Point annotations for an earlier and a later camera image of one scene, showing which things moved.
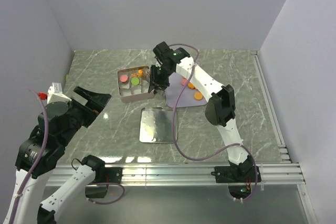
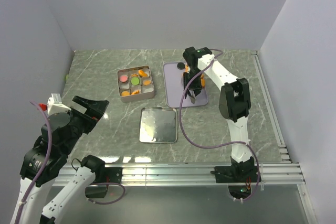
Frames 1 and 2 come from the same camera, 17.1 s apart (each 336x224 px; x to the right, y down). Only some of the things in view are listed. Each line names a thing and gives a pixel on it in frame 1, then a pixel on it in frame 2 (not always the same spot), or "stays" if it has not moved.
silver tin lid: (156, 125) stays
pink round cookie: (123, 78) stays
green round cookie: (135, 81) stays
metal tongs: (145, 68) → (192, 95)
